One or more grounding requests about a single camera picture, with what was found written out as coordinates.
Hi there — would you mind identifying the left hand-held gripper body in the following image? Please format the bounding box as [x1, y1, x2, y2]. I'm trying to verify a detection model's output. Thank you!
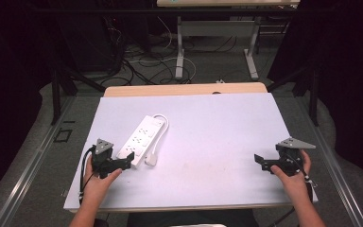
[89, 137, 121, 180]

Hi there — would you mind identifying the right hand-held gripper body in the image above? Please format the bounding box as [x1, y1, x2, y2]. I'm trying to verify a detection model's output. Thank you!
[275, 136, 317, 178]

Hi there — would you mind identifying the white power strip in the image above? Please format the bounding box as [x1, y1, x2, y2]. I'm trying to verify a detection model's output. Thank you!
[115, 114, 165, 168]

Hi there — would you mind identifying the white power cable with plug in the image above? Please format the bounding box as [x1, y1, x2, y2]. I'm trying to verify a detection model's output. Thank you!
[144, 113, 170, 166]

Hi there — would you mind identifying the person's right hand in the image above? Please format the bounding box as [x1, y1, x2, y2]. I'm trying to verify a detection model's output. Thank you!
[269, 149, 313, 202]

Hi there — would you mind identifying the person's left hand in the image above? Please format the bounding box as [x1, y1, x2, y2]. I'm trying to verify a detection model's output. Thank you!
[83, 154, 124, 206]

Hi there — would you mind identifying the white table mat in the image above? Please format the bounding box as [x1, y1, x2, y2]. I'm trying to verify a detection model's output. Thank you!
[63, 92, 320, 210]

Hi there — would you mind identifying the black metal stand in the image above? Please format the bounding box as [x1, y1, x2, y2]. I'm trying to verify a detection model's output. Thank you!
[266, 62, 321, 128]
[50, 61, 107, 126]

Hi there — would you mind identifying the person's dark clothing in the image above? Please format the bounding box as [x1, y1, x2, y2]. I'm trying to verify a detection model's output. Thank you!
[126, 208, 260, 227]

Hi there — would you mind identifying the white desk with metal legs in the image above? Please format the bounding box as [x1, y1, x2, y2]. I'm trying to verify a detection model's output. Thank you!
[156, 0, 302, 81]

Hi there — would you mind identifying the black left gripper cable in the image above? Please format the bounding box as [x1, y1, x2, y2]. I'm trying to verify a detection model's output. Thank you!
[78, 145, 97, 206]

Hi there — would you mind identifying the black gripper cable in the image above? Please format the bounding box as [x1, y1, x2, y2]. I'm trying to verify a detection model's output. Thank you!
[266, 152, 318, 227]
[78, 145, 97, 206]

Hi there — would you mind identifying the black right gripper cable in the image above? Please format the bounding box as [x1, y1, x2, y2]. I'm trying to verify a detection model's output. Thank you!
[266, 152, 318, 227]

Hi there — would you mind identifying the black floor socket frame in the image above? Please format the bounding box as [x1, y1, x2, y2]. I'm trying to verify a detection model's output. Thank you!
[53, 128, 74, 144]

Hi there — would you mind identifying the aluminium floor rail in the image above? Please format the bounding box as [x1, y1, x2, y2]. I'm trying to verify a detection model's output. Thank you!
[0, 96, 78, 227]
[295, 94, 363, 227]

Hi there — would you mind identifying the tangle of floor cables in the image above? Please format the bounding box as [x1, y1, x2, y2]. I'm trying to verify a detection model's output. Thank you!
[105, 15, 238, 87]

